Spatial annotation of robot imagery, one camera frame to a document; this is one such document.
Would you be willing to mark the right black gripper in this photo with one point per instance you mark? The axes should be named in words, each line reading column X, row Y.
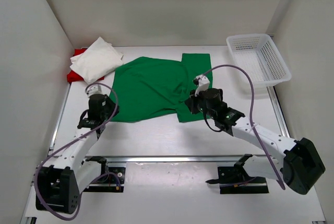
column 191, row 102

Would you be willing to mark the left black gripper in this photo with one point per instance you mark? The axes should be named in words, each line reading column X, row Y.
column 115, row 108

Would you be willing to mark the red t shirt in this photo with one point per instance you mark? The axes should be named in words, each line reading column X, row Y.
column 73, row 76

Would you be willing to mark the white t shirt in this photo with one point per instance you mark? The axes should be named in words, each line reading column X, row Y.
column 98, row 60

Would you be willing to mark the green t shirt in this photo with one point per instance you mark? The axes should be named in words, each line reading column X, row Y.
column 150, row 87

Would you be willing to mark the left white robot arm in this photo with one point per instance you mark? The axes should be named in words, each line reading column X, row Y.
column 61, row 179

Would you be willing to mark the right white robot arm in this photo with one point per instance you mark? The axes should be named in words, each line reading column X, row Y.
column 296, row 162

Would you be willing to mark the white plastic basket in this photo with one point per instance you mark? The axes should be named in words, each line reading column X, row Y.
column 259, row 57

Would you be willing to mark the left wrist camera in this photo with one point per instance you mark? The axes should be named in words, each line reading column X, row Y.
column 93, row 90

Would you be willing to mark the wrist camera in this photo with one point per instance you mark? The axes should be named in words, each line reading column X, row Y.
column 93, row 90
column 202, row 83

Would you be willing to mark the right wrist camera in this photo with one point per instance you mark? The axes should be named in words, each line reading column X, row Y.
column 202, row 83

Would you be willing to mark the aluminium table rail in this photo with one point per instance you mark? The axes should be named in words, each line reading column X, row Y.
column 171, row 159

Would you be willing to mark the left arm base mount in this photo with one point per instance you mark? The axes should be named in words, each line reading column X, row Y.
column 112, row 177

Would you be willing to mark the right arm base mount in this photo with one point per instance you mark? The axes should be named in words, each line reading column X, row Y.
column 234, row 179

